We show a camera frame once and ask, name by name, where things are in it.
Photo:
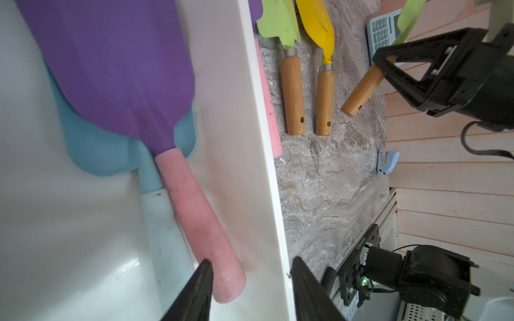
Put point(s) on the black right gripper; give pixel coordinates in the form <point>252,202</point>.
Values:
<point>477,82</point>

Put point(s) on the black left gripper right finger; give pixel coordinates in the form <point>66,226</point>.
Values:
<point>310,299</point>

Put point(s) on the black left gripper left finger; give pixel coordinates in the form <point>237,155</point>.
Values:
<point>194,301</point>

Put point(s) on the green trowel wooden handle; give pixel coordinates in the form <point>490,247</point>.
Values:
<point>374,76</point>

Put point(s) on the yellow shovel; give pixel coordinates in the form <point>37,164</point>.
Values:
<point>318,25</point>

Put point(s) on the white plastic storage box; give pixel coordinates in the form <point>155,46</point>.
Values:
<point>74,246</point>

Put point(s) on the large green shovel blade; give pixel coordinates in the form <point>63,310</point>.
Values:
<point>279,20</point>

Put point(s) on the green shovel blue handle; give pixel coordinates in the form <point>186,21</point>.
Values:
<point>103,154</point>

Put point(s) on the purple shovel pink handle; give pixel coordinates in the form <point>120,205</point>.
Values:
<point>125,67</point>

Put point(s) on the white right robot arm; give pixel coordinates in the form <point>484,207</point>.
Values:
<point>452,72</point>

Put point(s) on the light blue calculator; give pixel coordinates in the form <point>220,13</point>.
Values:
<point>382,31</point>

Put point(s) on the small blue clip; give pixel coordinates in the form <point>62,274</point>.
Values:
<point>387,161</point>

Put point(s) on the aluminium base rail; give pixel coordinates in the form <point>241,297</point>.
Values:
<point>385,248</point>

